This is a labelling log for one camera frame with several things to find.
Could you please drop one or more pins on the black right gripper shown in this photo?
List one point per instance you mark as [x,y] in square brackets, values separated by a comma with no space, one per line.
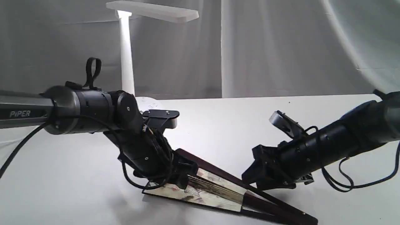
[298,159]

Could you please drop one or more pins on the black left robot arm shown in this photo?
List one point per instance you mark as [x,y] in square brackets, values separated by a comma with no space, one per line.
[63,110]

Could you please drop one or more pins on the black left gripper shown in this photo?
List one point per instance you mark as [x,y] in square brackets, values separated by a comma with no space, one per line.
[143,147]

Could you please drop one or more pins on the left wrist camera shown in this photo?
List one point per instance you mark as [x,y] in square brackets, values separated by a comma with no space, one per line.
[161,119]

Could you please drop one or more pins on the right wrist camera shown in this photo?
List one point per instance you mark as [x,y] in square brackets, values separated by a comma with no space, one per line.
[284,123]

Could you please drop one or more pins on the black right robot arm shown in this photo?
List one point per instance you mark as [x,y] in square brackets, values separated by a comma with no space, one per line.
[367,127]

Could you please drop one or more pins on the grey backdrop curtain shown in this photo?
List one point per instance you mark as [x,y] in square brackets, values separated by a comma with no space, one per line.
[235,49]

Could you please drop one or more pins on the painted folding paper fan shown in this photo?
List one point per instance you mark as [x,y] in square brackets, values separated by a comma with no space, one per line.
[216,189]

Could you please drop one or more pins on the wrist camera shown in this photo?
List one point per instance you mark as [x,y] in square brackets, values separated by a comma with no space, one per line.
[161,119]
[284,123]

